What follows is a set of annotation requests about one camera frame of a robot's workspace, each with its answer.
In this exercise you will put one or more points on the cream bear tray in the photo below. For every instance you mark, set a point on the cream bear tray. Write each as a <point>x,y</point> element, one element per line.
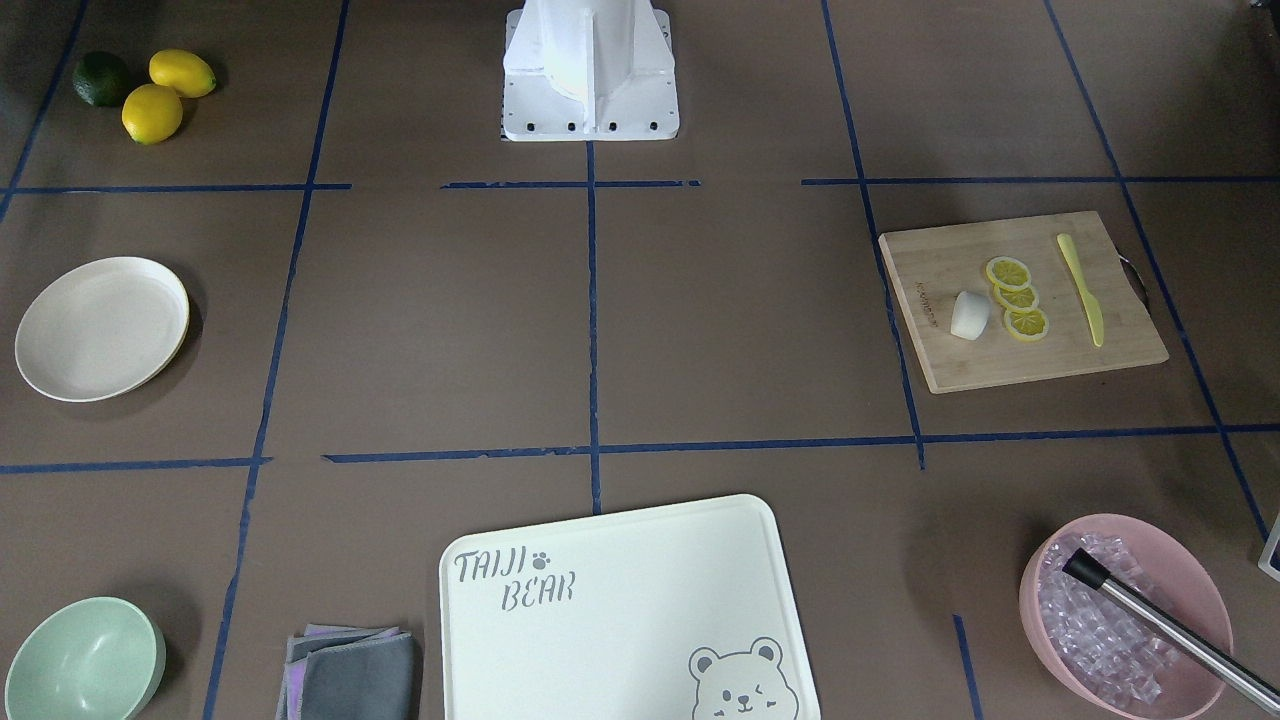
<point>682,611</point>

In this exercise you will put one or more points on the bamboo cutting board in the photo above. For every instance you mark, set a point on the bamboo cutting board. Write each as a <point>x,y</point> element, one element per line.
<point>930,267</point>

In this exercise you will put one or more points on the lemon slice bottom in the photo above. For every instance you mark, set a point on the lemon slice bottom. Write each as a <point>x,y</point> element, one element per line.
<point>1026,326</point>

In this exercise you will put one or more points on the lemon slice middle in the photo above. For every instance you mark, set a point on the lemon slice middle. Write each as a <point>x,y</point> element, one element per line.
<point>1017,300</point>

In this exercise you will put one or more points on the grey folded cloth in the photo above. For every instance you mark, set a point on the grey folded cloth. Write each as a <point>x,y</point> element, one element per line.
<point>346,672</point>

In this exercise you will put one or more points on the yellow plastic knife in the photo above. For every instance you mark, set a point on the yellow plastic knife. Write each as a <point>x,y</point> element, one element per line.
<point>1090,304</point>

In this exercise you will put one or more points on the yellow lemon upper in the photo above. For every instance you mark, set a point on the yellow lemon upper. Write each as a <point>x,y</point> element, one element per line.
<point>186,73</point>

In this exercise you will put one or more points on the yellow lemon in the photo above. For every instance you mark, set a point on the yellow lemon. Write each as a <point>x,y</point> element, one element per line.
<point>152,114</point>
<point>186,73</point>

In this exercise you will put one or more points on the pink bowl with ice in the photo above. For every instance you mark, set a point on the pink bowl with ice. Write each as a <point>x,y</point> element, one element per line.
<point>1106,654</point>

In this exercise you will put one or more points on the cream round plate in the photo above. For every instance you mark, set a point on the cream round plate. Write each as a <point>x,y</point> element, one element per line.
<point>102,330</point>

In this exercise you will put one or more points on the yellow lemon lower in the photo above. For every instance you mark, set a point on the yellow lemon lower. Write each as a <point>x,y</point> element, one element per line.
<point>152,114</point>

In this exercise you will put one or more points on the dark green lime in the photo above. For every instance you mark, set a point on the dark green lime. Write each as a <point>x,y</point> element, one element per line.
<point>102,80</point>

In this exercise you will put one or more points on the mint green bowl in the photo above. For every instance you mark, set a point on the mint green bowl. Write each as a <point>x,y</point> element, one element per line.
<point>99,658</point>

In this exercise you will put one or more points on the steel black-tipped stick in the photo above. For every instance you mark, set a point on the steel black-tipped stick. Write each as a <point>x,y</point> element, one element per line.
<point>1089,571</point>

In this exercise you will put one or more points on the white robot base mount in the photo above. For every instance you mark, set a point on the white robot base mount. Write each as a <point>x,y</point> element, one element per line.
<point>589,71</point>

